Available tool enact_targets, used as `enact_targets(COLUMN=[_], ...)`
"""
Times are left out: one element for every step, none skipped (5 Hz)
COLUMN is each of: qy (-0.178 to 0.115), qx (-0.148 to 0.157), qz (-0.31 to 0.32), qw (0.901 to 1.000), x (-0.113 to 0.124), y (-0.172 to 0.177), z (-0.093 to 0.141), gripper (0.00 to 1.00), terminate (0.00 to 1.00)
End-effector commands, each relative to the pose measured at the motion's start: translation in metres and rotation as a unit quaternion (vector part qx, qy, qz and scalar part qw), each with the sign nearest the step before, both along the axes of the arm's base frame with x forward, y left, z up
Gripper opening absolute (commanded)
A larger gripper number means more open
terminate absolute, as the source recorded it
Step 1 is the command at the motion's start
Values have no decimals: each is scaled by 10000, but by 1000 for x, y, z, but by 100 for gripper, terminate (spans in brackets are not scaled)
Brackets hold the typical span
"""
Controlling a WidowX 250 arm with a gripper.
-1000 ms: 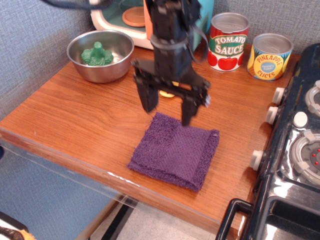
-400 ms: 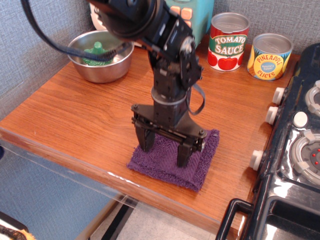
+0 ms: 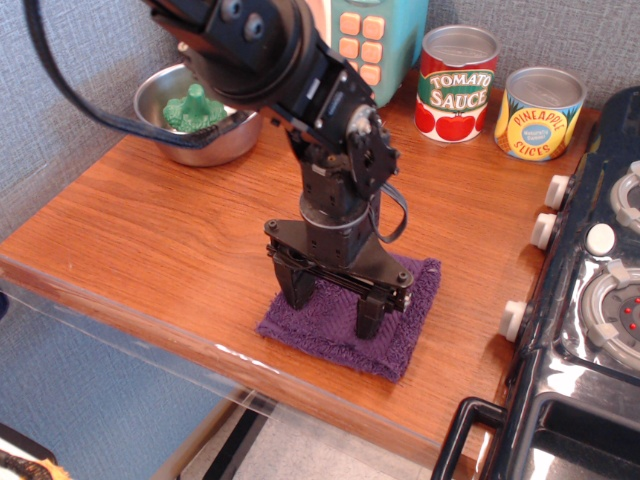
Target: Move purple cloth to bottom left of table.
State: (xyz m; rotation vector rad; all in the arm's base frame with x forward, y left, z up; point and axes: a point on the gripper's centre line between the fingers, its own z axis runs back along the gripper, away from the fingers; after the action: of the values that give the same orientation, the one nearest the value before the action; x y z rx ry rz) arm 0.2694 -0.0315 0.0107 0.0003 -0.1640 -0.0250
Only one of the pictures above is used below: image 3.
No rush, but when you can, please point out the white stove knob top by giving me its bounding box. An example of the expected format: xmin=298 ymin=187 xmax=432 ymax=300
xmin=544 ymin=175 xmax=571 ymax=210

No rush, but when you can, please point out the stainless steel bowl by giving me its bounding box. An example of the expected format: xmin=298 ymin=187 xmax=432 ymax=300
xmin=133 ymin=62 xmax=264 ymax=168

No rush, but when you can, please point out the grey stove knob middle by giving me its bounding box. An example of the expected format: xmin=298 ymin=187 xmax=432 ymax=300
xmin=530 ymin=213 xmax=557 ymax=250

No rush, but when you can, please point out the black toy stove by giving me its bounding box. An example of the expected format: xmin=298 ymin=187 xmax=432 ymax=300
xmin=482 ymin=87 xmax=639 ymax=479

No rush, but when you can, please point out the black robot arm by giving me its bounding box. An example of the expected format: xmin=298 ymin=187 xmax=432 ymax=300
xmin=150 ymin=1 xmax=413 ymax=339

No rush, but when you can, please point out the teal toy microwave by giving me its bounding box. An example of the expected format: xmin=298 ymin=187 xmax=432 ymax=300
xmin=306 ymin=0 xmax=429 ymax=107

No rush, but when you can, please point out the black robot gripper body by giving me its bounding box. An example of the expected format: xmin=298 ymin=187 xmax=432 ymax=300
xmin=264 ymin=197 xmax=414 ymax=313

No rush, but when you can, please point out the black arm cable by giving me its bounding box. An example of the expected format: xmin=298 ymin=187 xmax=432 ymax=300
xmin=22 ymin=0 xmax=409 ymax=245

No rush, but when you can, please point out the purple cloth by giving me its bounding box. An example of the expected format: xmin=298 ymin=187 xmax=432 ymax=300
xmin=256 ymin=256 xmax=441 ymax=383

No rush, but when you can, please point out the grey stove knob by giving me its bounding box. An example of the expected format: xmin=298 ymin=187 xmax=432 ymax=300
xmin=530 ymin=213 xmax=557 ymax=250
xmin=499 ymin=300 xmax=527 ymax=342

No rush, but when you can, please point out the green toy broccoli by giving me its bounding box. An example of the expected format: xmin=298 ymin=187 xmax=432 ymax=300
xmin=162 ymin=83 xmax=228 ymax=133

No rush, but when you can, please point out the grey stove knob bottom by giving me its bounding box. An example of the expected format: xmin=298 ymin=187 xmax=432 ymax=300
xmin=499 ymin=300 xmax=527 ymax=342

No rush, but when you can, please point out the tomato sauce can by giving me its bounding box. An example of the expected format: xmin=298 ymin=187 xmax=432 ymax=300
xmin=414 ymin=25 xmax=500 ymax=143

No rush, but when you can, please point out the black oven door handle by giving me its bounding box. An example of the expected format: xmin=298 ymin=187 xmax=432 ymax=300
xmin=431 ymin=397 xmax=507 ymax=480

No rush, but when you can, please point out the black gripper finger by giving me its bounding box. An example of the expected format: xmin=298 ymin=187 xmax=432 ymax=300
xmin=273 ymin=257 xmax=315 ymax=310
xmin=356 ymin=294 xmax=386 ymax=340

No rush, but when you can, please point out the pineapple slices can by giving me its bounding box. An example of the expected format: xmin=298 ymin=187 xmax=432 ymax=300
xmin=494 ymin=66 xmax=587 ymax=162

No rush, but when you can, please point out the orange plush toy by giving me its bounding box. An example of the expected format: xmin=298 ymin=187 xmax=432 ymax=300
xmin=1 ymin=450 xmax=71 ymax=480

